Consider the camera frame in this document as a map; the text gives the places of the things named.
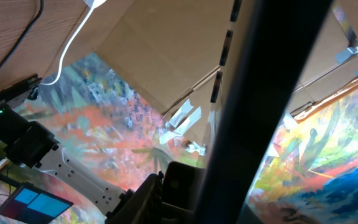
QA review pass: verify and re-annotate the white power strip cord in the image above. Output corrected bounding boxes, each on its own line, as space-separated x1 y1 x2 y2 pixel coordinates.
40 0 107 86

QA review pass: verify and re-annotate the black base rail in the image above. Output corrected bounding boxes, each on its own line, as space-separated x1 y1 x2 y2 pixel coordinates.
0 74 42 108

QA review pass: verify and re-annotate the black USB charging cable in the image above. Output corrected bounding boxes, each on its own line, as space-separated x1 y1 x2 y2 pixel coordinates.
0 0 45 90

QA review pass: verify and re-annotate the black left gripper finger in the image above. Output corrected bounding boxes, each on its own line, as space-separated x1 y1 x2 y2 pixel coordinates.
106 172 163 224

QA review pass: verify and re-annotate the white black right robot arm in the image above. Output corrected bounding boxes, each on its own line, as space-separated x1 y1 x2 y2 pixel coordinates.
0 107 134 218

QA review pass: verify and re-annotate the Samsung Galaxy smartphone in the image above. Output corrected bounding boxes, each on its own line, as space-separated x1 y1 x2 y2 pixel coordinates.
193 0 331 223

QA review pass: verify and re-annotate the laptop with blue screen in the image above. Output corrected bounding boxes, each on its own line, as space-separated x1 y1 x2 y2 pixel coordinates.
0 182 73 224

